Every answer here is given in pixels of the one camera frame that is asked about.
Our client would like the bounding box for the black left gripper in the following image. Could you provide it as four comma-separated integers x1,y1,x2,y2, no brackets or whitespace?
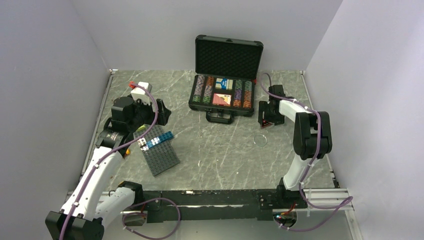
127,96,171,132

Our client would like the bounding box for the dark teal lego brick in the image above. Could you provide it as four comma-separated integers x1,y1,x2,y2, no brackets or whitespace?
157,131,174,143

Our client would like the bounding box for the black poker set case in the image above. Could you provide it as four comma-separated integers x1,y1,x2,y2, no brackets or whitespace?
188,34,264,124

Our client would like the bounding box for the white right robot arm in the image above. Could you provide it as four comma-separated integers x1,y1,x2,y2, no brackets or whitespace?
258,84,333,208

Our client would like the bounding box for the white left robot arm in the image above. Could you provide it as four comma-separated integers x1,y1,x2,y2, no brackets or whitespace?
45,95,172,240

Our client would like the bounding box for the dark grey lego baseplate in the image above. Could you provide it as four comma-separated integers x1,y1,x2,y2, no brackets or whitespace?
133,125,181,177

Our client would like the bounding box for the red triangular dealer button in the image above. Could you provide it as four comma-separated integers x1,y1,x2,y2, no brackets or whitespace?
260,120,273,129

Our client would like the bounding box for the clear round plastic disc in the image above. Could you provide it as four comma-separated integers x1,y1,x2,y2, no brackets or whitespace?
253,134,268,148

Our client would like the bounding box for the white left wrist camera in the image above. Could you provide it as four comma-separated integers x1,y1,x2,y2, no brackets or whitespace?
129,81,152,105

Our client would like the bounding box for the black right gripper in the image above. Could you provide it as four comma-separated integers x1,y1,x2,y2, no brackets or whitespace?
258,101,285,126

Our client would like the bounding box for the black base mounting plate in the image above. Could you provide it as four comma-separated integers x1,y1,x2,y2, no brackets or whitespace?
136,186,307,223

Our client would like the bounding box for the red playing card deck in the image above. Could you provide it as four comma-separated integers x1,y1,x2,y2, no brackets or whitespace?
212,93,232,107

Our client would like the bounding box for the light blue lego brick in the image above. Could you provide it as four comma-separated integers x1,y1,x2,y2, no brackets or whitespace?
146,137,161,149

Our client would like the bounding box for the blue playing card deck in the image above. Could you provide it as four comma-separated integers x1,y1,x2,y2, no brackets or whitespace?
215,78,234,90

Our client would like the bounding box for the lime green lego brick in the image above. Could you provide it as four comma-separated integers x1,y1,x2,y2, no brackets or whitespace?
136,124,146,132

